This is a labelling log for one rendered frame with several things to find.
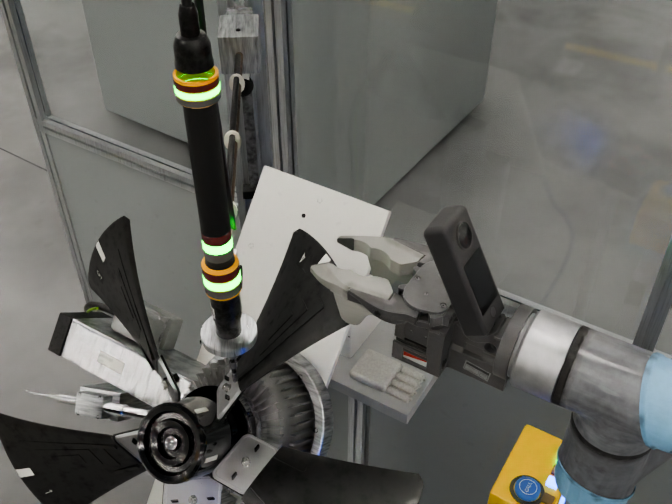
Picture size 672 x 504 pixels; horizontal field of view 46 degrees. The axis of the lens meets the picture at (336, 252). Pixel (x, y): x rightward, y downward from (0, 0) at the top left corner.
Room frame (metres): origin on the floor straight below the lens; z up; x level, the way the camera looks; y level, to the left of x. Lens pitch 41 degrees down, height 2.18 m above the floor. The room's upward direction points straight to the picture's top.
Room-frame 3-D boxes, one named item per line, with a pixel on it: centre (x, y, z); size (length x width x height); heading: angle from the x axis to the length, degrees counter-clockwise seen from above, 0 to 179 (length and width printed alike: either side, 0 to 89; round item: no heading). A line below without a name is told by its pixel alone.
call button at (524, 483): (0.70, -0.30, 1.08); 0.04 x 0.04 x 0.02
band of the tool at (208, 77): (0.68, 0.13, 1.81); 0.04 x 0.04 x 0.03
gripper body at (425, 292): (0.52, -0.12, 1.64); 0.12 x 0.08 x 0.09; 58
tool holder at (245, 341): (0.69, 0.13, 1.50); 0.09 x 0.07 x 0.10; 3
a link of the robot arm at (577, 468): (0.45, -0.27, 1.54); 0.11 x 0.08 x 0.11; 124
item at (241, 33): (1.30, 0.17, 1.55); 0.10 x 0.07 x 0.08; 3
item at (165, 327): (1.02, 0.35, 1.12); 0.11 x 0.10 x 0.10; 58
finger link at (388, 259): (0.60, -0.05, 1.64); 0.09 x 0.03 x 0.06; 47
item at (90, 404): (0.87, 0.42, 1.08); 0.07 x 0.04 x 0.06; 69
